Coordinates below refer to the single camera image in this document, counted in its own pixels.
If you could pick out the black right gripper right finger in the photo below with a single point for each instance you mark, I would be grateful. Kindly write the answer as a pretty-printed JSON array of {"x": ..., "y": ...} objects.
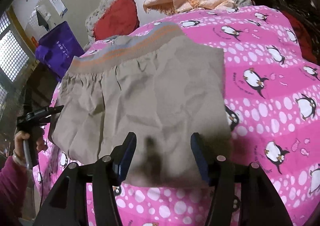
[{"x": 238, "y": 188}]

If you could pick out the beige khaki jacket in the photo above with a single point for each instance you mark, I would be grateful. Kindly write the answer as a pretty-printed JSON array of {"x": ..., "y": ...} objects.
[{"x": 163, "y": 87}]

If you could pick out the magenta left sleeve forearm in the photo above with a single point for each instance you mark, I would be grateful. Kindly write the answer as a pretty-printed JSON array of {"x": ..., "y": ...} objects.
[{"x": 13, "y": 186}]

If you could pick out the person left hand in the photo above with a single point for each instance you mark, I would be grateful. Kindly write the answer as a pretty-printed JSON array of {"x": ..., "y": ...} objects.
[{"x": 22, "y": 136}]

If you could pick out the dark wooden side cabinet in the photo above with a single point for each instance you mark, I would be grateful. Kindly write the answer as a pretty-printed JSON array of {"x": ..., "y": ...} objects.
[{"x": 35, "y": 77}]

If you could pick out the purple shopping bag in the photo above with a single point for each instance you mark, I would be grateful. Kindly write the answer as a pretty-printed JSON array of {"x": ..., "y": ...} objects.
[{"x": 57, "y": 49}]

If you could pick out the pink penguin print blanket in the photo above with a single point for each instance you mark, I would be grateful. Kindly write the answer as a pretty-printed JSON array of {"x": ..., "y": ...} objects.
[{"x": 271, "y": 104}]

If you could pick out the red heart cushion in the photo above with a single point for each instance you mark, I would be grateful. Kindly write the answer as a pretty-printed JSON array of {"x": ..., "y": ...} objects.
[{"x": 119, "y": 19}]

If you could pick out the orange fringed cloth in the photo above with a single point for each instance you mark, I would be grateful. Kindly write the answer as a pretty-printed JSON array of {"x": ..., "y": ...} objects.
[{"x": 172, "y": 7}]

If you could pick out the white wall calendar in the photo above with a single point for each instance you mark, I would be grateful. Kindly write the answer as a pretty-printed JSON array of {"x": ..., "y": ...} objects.
[{"x": 59, "y": 7}]

